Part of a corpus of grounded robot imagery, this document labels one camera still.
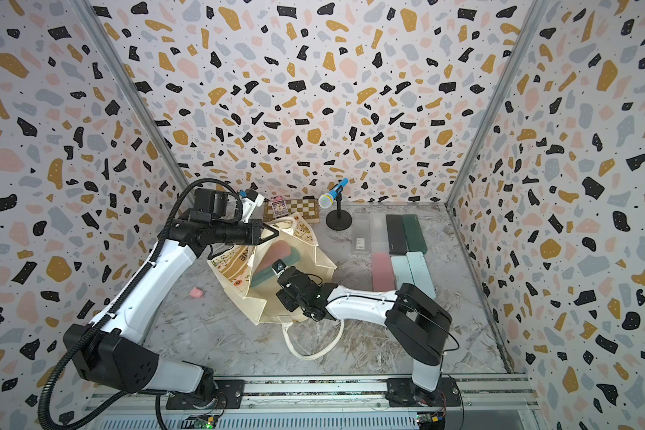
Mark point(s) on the purple card box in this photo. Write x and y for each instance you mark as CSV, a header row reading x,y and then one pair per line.
x,y
279,207

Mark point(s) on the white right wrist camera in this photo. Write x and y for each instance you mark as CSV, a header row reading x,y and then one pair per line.
x,y
279,266

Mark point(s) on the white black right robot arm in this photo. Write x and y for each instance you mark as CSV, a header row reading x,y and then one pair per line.
x,y
416,321

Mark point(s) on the blue toy microphone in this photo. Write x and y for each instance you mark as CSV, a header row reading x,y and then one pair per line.
x,y
327,199

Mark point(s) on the small pink pig toy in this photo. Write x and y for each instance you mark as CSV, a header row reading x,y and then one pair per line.
x,y
196,293

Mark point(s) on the blue grey pencil case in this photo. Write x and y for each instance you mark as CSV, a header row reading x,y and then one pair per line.
x,y
265,270

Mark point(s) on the grey barcoded pencil case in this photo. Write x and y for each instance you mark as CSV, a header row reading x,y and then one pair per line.
x,y
361,234

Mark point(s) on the dark green pencil case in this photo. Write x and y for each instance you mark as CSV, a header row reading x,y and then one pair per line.
x,y
414,236

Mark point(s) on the cream floral canvas tote bag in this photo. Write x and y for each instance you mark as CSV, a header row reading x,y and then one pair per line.
x,y
235,268

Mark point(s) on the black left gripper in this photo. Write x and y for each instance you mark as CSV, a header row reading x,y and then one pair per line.
x,y
256,232

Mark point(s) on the pink pencil case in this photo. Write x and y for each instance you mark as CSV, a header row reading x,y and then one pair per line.
x,y
383,279
278,251

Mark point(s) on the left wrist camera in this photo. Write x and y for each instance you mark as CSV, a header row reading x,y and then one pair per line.
x,y
250,200

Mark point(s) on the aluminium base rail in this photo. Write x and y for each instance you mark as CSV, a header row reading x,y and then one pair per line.
x,y
462,401

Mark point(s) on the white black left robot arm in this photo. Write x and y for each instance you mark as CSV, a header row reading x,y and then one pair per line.
x,y
111,351

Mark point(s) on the black microphone stand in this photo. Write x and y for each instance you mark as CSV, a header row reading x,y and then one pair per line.
x,y
339,219

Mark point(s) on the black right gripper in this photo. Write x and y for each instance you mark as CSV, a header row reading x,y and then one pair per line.
x,y
283,296

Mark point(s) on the light teal pencil case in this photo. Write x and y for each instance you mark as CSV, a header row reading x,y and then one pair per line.
x,y
420,273
401,270

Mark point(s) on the translucent white pencil case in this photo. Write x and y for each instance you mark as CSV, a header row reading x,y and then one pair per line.
x,y
379,233

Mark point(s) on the wooden chess board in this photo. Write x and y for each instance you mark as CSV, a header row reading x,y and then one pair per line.
x,y
307,208

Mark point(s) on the black pencil case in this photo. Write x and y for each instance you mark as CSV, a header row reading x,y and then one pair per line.
x,y
396,234

